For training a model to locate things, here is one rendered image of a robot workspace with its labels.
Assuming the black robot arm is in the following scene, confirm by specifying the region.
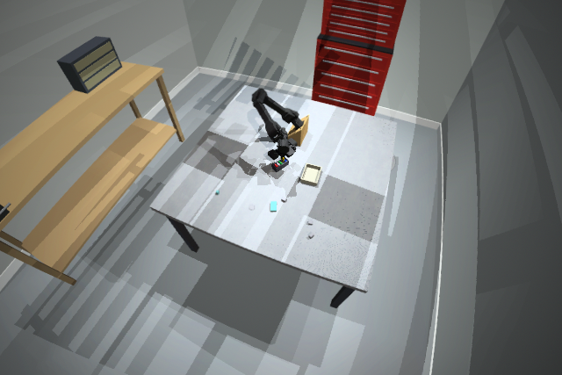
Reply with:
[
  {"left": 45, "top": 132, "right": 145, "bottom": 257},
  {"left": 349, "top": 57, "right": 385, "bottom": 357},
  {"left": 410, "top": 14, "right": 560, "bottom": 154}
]
[{"left": 252, "top": 88, "right": 304, "bottom": 158}]

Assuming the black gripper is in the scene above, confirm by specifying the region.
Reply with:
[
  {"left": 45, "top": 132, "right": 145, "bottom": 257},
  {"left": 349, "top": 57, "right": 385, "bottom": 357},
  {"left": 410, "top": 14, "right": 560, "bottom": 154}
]
[{"left": 268, "top": 138, "right": 297, "bottom": 160}]

